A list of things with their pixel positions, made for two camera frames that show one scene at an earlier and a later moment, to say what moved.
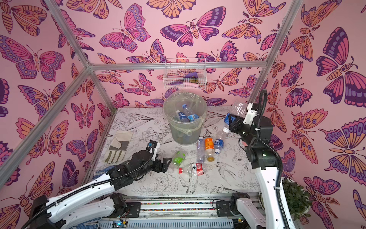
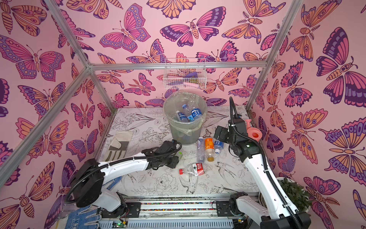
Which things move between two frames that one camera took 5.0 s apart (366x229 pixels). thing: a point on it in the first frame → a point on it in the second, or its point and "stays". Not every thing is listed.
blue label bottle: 182,116 stays
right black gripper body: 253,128 → 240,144
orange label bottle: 209,149 stays
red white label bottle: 194,169 stays
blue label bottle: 238,108 → 197,113
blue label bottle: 218,145 stays
